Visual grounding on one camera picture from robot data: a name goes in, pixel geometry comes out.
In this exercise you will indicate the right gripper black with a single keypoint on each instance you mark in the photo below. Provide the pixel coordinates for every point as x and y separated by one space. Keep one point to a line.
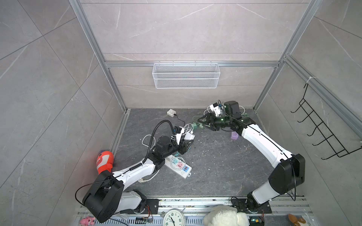
209 116

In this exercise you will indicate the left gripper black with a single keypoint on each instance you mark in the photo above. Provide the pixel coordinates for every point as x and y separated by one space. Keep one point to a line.
184 148

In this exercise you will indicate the white multicolour power strip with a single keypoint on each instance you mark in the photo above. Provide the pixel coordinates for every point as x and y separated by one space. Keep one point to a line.
178 166

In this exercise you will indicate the white charger with label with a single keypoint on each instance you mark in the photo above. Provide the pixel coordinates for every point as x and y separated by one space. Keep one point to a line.
189 136

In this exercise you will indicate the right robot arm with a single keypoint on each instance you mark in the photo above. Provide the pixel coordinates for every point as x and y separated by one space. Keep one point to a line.
289 169

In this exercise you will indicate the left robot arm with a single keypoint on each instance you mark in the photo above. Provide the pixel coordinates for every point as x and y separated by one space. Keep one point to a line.
107 195

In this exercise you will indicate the purple power strip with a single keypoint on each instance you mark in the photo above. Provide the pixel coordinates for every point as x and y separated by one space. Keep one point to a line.
234 136

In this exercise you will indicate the white square charger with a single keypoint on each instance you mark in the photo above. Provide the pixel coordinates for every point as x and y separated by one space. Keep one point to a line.
171 113

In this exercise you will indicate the green charger left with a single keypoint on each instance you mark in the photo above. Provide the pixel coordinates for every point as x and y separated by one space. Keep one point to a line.
194 126

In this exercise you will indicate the red plush toy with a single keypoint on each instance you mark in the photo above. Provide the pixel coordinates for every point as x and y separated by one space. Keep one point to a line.
105 161

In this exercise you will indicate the white analog clock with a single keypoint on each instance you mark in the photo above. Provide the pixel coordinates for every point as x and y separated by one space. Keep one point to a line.
174 217

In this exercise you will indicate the white plush toy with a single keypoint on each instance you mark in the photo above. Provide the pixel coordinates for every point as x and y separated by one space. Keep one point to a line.
223 215

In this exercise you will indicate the pink plush toy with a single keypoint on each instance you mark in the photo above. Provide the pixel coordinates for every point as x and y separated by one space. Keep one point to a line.
88 221

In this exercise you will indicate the brown plush toy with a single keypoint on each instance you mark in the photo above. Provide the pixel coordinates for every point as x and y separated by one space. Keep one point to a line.
297 221

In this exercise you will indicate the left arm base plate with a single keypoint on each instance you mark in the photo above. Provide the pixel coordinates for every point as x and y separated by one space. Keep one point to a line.
146 206

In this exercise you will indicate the white wire mesh basket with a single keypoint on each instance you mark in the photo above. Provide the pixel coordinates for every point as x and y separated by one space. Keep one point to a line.
186 76

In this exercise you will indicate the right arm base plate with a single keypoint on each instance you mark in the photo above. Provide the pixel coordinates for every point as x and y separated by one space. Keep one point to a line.
246 205

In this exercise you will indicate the black wire hook rack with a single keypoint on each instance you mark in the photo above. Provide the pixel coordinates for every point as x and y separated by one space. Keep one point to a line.
320 125

